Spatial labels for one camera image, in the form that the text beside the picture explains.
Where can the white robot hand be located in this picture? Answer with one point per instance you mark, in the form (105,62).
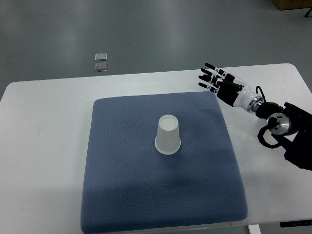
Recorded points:
(232,90)

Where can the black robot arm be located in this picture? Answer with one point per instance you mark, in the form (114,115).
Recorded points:
(287,126)

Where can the white paper cup on mat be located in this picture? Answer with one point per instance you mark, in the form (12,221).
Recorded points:
(167,140)

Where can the brown cardboard box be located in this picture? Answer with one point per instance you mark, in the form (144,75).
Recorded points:
(292,4)

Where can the black tripod leg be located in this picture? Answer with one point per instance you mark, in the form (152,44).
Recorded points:
(308,13)

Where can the upper metal floor plate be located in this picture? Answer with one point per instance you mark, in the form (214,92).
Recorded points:
(101,56)

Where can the metal floor plate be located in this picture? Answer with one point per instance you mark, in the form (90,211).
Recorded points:
(101,66)
(101,56)

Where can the lower metal floor plate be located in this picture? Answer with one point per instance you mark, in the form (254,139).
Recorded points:
(101,66)

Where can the blue textured cushion mat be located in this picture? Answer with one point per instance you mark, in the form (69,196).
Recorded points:
(129,185)

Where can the white table leg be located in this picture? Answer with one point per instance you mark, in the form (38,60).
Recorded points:
(254,229)

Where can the black table control panel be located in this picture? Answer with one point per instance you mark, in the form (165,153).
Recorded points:
(299,223)

